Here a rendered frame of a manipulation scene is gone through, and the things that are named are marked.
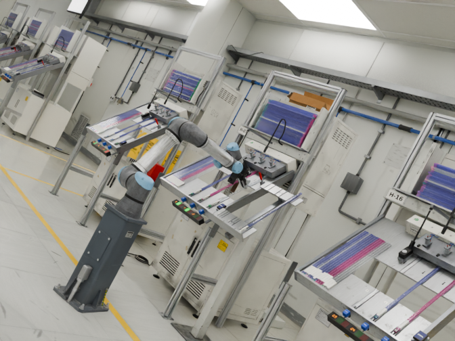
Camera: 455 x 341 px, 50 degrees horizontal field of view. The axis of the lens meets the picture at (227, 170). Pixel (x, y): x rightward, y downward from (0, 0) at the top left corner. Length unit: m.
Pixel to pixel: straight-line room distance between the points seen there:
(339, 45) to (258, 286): 3.16
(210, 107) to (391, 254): 2.52
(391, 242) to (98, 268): 1.59
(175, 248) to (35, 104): 4.18
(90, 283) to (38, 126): 4.97
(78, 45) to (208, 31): 1.92
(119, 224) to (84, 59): 5.07
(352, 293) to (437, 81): 2.96
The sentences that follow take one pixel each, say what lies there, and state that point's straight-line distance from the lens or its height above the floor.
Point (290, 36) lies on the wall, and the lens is 6.46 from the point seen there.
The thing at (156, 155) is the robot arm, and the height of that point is 0.90.
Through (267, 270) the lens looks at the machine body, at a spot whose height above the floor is 0.49.
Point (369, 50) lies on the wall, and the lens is 5.64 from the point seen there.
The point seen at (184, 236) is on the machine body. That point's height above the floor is 0.41.
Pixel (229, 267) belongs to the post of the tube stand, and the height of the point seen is 0.49.
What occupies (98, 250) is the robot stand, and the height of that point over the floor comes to 0.31.
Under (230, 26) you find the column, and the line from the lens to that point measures 6.83.
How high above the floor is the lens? 1.06
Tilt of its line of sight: 1 degrees down
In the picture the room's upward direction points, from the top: 28 degrees clockwise
